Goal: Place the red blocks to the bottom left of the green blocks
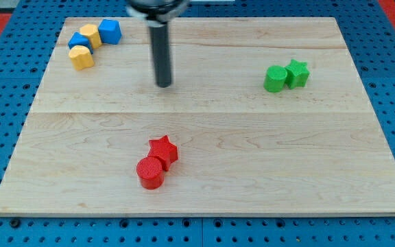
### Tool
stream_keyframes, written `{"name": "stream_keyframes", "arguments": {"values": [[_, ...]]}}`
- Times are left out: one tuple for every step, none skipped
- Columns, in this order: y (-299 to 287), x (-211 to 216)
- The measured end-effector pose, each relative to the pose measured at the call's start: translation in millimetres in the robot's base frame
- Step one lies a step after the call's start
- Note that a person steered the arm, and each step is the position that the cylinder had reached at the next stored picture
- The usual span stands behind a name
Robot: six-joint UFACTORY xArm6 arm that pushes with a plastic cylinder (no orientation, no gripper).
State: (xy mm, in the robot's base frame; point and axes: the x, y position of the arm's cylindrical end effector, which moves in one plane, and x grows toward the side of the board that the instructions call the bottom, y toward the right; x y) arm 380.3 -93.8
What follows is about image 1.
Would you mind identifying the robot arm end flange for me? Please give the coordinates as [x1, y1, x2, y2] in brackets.
[126, 0, 190, 26]

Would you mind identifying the red star block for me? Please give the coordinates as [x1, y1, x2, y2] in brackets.
[148, 135, 178, 172]

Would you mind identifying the red cylinder block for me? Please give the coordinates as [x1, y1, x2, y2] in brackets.
[136, 157, 164, 189]

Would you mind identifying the green cylinder block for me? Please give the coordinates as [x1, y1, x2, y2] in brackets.
[263, 65, 288, 93]

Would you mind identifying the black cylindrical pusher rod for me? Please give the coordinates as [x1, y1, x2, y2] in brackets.
[149, 24, 172, 88]

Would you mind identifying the green star block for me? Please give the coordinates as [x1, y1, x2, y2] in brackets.
[285, 59, 310, 89]

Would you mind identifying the wooden board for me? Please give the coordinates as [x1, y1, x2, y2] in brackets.
[0, 17, 395, 217]

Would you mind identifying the blue pentagon block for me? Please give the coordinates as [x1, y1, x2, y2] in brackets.
[98, 19, 122, 45]

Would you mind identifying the yellow heart block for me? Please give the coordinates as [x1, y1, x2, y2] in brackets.
[69, 45, 95, 71]

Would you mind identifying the yellow hexagon block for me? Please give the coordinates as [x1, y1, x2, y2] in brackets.
[80, 24, 102, 49]

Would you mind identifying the blue triangle block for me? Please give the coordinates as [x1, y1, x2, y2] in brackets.
[68, 32, 93, 54]

